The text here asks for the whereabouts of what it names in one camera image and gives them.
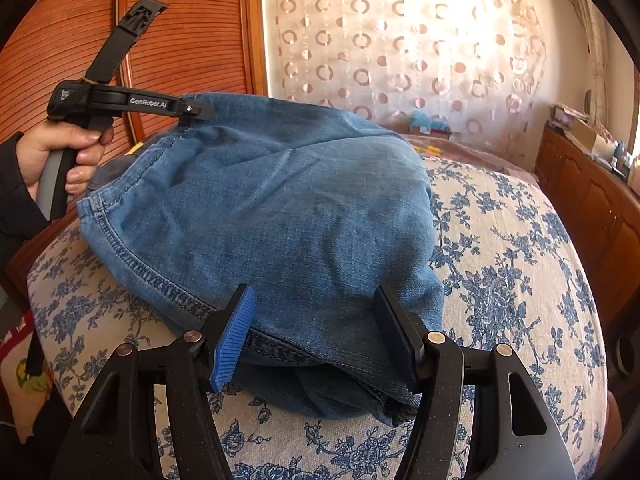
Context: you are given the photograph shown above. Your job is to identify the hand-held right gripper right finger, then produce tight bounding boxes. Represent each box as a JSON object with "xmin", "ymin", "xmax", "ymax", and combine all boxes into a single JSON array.
[{"xmin": 372, "ymin": 284, "xmax": 576, "ymax": 480}]

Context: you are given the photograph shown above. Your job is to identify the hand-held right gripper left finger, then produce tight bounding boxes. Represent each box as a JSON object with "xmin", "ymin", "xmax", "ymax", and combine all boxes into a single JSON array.
[{"xmin": 50, "ymin": 282, "xmax": 257, "ymax": 480}]

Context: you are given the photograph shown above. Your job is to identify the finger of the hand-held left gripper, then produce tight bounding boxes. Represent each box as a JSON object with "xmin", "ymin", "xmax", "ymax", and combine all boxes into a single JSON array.
[{"xmin": 165, "ymin": 93, "xmax": 217, "ymax": 121}]

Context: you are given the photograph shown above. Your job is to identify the light blue jeans pants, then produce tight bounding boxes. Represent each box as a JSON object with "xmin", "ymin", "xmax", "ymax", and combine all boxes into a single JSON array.
[{"xmin": 77, "ymin": 91, "xmax": 447, "ymax": 428}]

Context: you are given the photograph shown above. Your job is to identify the person's left forearm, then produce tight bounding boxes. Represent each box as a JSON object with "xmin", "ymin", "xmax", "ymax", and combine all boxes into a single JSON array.
[{"xmin": 0, "ymin": 132, "xmax": 52, "ymax": 283}]

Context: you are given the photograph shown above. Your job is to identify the person's left hand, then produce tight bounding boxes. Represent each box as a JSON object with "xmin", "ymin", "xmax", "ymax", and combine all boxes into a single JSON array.
[{"xmin": 17, "ymin": 125, "xmax": 115, "ymax": 202}]

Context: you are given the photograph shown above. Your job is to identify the blue floral bedsheet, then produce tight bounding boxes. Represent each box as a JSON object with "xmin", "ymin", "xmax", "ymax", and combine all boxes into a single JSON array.
[{"xmin": 25, "ymin": 152, "xmax": 614, "ymax": 480}]

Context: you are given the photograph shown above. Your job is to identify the colourful floral blanket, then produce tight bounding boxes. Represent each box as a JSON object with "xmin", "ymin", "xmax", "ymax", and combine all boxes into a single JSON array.
[{"xmin": 400, "ymin": 132, "xmax": 542, "ymax": 182}]

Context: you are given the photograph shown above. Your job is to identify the circle-patterned sheer curtain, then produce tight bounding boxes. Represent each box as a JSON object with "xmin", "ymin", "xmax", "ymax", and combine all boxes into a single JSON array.
[{"xmin": 262, "ymin": 0, "xmax": 549, "ymax": 134}]

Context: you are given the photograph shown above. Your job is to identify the cardboard box with blue tissue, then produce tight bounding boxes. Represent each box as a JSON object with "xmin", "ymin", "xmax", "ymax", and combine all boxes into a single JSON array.
[{"xmin": 406, "ymin": 109, "xmax": 454, "ymax": 142}]

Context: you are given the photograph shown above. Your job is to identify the red yellow patterned cloth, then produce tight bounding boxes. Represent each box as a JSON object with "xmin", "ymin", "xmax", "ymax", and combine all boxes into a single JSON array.
[{"xmin": 0, "ymin": 310, "xmax": 57, "ymax": 443}]

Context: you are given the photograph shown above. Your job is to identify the wooden side cabinet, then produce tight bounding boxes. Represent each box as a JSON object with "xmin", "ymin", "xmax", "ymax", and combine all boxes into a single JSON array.
[{"xmin": 534, "ymin": 124, "xmax": 640, "ymax": 322}]

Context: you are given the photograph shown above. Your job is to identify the open flat cardboard box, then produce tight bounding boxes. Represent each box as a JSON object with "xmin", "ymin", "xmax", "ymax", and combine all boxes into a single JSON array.
[{"xmin": 569, "ymin": 119, "xmax": 617, "ymax": 161}]

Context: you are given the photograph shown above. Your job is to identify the stack of papers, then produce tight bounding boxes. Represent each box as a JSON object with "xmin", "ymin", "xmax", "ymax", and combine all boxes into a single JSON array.
[{"xmin": 549, "ymin": 103, "xmax": 592, "ymax": 129}]

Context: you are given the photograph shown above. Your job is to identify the tied floral window curtain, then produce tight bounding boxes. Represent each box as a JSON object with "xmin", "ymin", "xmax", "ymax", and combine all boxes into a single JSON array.
[{"xmin": 574, "ymin": 0, "xmax": 612, "ymax": 132}]

